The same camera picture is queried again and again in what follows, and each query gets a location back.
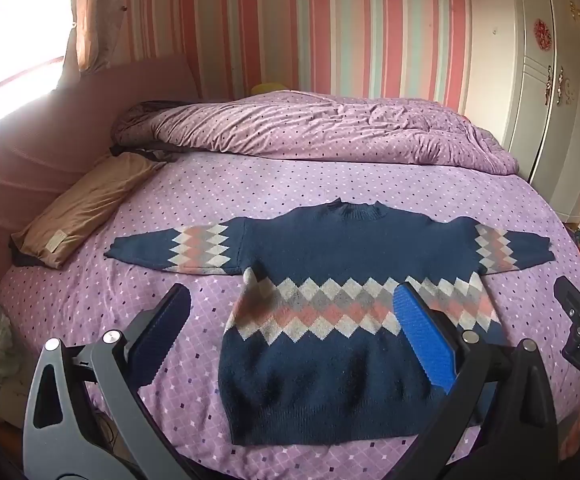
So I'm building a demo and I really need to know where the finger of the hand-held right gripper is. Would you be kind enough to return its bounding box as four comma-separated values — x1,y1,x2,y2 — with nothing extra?
553,276,580,319

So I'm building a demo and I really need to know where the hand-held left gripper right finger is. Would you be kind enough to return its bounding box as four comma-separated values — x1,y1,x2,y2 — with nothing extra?
387,281,558,480

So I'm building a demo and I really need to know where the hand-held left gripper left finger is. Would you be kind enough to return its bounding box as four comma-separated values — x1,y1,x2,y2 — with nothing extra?
22,284,193,480

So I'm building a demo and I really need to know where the navy diamond-pattern knit sweater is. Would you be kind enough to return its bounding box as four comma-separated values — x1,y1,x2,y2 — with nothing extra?
104,199,556,447

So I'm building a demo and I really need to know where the bed with purple dotted sheet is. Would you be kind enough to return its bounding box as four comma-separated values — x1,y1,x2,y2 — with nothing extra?
0,90,580,480

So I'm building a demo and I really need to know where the tan pillow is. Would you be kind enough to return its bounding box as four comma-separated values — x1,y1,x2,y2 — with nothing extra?
10,152,167,269

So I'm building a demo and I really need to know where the white wardrobe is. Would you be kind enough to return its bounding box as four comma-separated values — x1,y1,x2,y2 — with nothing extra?
462,0,580,223

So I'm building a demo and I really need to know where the pink padded headboard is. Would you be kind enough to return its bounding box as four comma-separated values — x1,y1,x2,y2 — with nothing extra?
0,52,204,291

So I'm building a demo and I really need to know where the dark brown blanket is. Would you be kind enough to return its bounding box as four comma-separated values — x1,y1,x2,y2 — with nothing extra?
109,101,181,162

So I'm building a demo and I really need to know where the purple dotted quilt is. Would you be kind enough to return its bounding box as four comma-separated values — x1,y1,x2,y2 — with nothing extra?
112,90,521,177

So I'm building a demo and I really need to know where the red round wardrobe sticker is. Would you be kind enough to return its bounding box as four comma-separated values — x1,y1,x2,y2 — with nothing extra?
534,18,555,51

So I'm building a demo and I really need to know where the beige curtain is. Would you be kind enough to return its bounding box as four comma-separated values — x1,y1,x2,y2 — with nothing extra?
62,0,137,74

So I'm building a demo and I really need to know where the bright window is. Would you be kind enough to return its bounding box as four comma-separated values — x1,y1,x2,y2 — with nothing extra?
0,0,79,137

